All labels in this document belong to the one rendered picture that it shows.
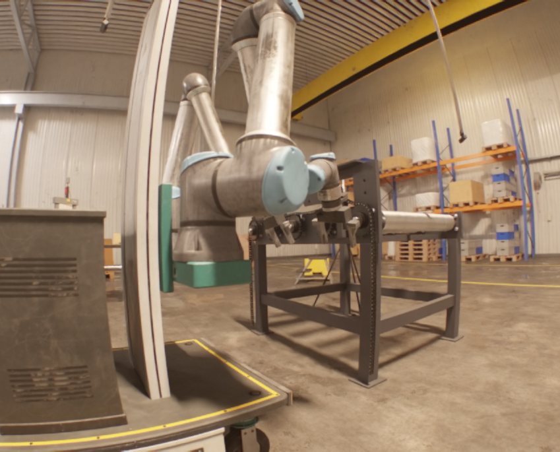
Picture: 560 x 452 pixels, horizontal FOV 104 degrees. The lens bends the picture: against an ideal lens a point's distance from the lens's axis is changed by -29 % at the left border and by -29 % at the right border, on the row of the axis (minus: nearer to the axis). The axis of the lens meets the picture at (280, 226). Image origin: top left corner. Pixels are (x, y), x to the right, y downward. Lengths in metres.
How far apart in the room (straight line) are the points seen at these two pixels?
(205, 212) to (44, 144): 11.91
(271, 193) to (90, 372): 0.58
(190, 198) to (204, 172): 0.07
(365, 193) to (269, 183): 1.02
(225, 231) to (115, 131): 11.72
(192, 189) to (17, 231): 0.43
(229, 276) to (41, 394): 0.55
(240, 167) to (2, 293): 0.60
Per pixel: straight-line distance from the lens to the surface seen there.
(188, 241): 0.76
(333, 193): 1.10
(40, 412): 0.83
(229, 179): 0.70
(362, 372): 1.71
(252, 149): 0.69
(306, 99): 12.03
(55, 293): 0.73
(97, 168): 11.99
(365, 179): 1.60
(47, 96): 12.55
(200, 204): 0.76
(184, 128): 1.48
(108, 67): 13.59
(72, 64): 13.78
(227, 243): 0.76
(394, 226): 1.68
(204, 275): 0.72
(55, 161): 12.26
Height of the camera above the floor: 0.77
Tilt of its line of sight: 3 degrees up
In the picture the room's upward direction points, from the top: 1 degrees counter-clockwise
